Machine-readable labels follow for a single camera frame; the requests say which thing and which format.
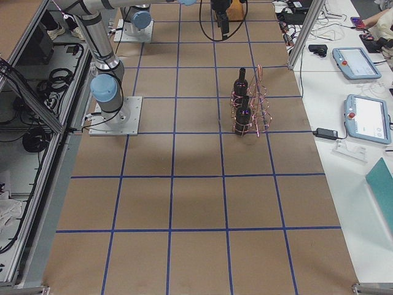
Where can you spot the teach pendant near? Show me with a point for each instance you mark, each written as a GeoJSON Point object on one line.
{"type": "Point", "coordinates": [367, 118]}

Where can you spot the green folder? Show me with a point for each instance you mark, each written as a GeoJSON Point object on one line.
{"type": "Point", "coordinates": [379, 179]}

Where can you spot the teach pendant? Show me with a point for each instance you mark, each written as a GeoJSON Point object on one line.
{"type": "Point", "coordinates": [367, 118]}
{"type": "Point", "coordinates": [355, 63]}

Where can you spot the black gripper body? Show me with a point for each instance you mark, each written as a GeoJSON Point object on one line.
{"type": "Point", "coordinates": [220, 7]}

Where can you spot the dark wine bottle right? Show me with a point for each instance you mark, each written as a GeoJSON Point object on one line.
{"type": "Point", "coordinates": [243, 117]}

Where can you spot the copper wire bottle basket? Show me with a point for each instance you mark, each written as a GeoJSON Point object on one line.
{"type": "Point", "coordinates": [260, 117]}

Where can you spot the dark wine bottle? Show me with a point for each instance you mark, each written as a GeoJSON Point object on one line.
{"type": "Point", "coordinates": [240, 87]}
{"type": "Point", "coordinates": [243, 117]}

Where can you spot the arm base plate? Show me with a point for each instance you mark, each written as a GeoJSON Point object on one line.
{"type": "Point", "coordinates": [124, 122]}
{"type": "Point", "coordinates": [128, 33]}

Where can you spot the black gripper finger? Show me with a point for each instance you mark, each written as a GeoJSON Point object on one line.
{"type": "Point", "coordinates": [223, 22]}

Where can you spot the dark wine bottle left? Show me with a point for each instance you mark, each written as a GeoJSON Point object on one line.
{"type": "Point", "coordinates": [240, 87]}

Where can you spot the teach pendant far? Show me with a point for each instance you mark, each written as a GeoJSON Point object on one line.
{"type": "Point", "coordinates": [355, 63]}

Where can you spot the black power adapter right desk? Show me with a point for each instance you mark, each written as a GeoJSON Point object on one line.
{"type": "Point", "coordinates": [326, 133]}

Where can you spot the metal equipment rack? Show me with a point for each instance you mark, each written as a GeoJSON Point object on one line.
{"type": "Point", "coordinates": [30, 131]}

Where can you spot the aluminium frame post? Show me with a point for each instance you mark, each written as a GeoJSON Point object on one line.
{"type": "Point", "coordinates": [308, 24]}

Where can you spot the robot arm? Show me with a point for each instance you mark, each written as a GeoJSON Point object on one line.
{"type": "Point", "coordinates": [135, 19]}
{"type": "Point", "coordinates": [88, 14]}

